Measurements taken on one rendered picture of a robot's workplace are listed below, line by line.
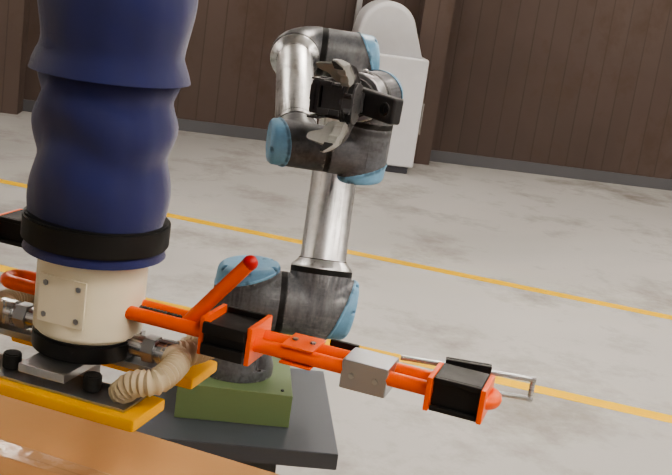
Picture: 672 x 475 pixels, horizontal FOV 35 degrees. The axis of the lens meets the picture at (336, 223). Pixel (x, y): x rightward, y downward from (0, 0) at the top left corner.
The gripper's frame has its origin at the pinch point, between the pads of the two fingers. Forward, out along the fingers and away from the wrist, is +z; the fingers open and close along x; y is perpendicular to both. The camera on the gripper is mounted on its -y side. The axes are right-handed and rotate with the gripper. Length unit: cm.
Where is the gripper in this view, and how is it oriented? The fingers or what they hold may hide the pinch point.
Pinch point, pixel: (331, 107)
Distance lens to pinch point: 173.8
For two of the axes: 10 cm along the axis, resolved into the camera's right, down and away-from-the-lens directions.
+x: 1.4, -9.6, -2.3
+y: -9.4, -2.0, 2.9
